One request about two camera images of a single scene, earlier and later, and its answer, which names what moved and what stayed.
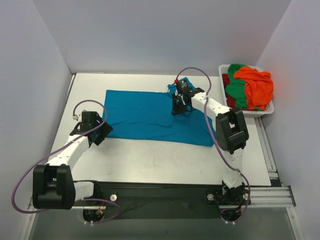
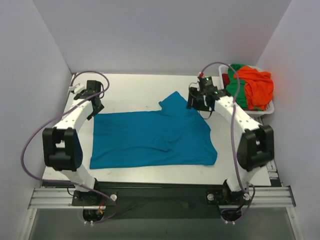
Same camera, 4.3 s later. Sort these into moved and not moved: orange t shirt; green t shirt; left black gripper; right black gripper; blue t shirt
Moved: right black gripper; blue t shirt; left black gripper
Not moved: green t shirt; orange t shirt
